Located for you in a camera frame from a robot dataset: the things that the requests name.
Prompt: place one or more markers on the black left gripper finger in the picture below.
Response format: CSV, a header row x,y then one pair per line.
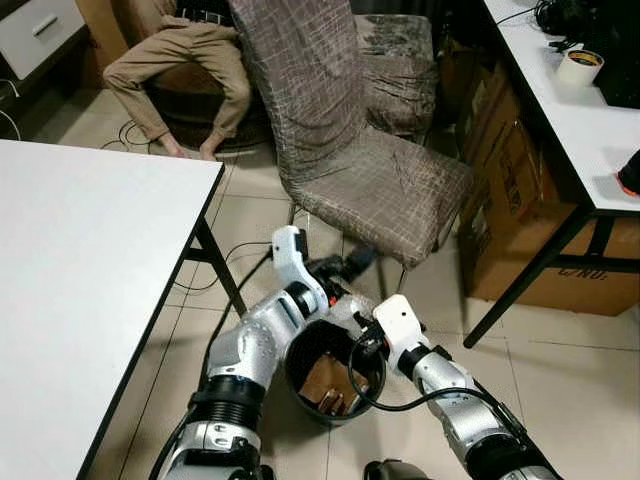
x,y
360,264

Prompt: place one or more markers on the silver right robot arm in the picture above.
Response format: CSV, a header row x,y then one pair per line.
x,y
450,385

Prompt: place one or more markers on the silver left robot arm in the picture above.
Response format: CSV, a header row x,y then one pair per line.
x,y
245,350

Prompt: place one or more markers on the black round rubbish bin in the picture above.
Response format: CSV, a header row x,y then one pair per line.
x,y
296,375

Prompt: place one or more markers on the brown cardboard piece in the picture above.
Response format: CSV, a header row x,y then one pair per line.
x,y
325,385

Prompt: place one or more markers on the chair with brown checked cover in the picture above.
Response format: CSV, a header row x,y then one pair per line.
x,y
370,190

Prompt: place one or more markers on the large brown cardboard box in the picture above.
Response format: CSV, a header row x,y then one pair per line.
x,y
510,180

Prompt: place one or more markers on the grey patterned fabric chair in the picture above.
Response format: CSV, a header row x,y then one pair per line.
x,y
400,90

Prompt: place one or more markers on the brown armchair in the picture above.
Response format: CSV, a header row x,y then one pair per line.
x,y
190,85

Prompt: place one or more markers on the person in khaki trousers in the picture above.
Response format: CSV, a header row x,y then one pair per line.
x,y
170,50

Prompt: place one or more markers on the orange and black tool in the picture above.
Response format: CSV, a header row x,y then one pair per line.
x,y
630,175

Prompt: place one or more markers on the white tape roll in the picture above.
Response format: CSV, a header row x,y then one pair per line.
x,y
578,72

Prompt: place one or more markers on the short white drawer front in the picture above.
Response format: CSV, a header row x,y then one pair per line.
x,y
30,45

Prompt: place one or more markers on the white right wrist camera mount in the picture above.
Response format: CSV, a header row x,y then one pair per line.
x,y
400,325

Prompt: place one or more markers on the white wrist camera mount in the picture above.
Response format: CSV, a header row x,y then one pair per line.
x,y
290,255
400,325

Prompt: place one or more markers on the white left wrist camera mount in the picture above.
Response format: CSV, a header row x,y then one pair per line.
x,y
290,255

